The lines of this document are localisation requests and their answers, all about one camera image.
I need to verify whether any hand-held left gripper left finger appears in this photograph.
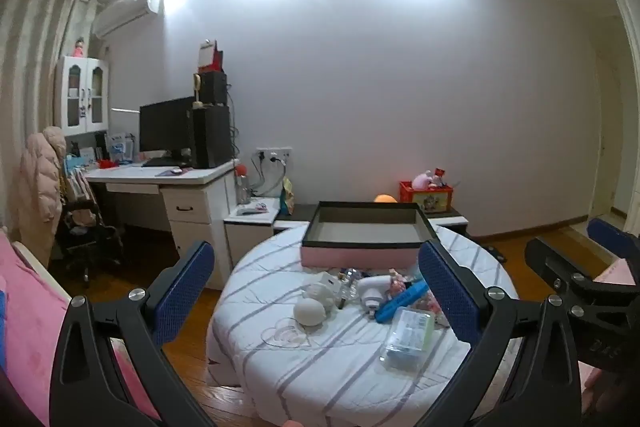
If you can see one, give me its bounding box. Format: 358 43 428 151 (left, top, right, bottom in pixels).
49 241 216 427

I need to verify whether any beige curtain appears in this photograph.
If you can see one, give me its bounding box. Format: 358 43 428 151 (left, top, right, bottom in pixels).
0 0 98 228

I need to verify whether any low cabinet with dark top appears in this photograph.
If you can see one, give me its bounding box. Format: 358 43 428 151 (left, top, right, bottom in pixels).
274 203 471 238

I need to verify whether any clear plastic mask box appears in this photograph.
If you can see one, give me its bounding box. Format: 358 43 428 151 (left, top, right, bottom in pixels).
380 307 436 370

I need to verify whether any blue white package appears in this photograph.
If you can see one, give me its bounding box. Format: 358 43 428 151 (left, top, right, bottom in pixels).
107 133 137 164

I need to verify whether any white desk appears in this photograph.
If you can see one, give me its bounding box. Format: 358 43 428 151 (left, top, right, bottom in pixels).
82 159 238 290

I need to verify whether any black keyboard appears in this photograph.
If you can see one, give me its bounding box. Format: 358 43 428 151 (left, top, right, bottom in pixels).
141 157 193 168

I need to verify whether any pink quilt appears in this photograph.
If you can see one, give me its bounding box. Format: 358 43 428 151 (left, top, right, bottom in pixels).
0 227 161 427

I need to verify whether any red printed crate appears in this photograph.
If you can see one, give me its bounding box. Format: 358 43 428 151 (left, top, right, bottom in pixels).
399 181 454 214

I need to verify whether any white bunny figurine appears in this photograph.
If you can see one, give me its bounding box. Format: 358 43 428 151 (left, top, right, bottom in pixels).
294 272 341 334

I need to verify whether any blue plastic bottle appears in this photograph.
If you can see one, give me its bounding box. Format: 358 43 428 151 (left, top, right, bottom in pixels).
375 282 431 323

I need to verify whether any black power cable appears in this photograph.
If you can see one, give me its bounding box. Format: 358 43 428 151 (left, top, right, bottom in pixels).
250 154 266 198

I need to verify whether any white air conditioner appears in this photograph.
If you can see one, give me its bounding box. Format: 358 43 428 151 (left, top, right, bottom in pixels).
92 0 163 40

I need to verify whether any black office chair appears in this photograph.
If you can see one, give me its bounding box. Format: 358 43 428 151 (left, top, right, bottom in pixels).
55 197 123 288

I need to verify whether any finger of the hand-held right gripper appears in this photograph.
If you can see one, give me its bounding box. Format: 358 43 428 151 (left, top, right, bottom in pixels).
525 237 577 292
587 218 640 260

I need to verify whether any white bed frame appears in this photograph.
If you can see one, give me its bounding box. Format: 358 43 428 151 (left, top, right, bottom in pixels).
10 241 71 308

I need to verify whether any black computer tower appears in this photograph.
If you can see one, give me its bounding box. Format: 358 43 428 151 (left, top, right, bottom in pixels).
192 106 233 168

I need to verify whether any black speaker box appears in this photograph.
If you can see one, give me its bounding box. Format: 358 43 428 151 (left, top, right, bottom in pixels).
200 72 228 106

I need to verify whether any clear plastic bottle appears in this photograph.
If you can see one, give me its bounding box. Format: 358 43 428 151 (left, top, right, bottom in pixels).
336 268 362 310

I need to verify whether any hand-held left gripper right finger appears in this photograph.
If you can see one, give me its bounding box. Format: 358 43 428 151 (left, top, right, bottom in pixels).
417 239 583 427

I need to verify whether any white corner nightstand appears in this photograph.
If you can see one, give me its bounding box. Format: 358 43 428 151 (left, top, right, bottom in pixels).
223 197 281 268

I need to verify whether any bottle with red cap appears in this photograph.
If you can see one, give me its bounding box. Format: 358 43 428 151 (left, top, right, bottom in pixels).
235 164 251 205

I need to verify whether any yellow blue snack bag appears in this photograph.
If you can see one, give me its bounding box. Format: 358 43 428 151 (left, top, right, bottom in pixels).
280 177 296 215

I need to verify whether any white door frame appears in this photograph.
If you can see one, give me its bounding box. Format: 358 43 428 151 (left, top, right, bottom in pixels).
587 0 640 228

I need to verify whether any white handheld appliance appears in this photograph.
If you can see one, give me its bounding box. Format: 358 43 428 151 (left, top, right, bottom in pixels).
357 276 396 308

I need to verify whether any black computer monitor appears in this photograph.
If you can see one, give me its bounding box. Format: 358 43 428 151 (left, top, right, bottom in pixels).
139 97 196 164

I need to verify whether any pink storage box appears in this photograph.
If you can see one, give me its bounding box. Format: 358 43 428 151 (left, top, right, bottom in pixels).
301 201 438 269

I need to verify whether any white glass-door cabinet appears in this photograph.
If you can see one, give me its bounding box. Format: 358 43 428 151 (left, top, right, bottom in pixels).
54 55 111 135

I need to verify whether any pink puffer jacket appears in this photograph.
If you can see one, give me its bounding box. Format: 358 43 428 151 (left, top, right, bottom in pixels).
20 127 68 268

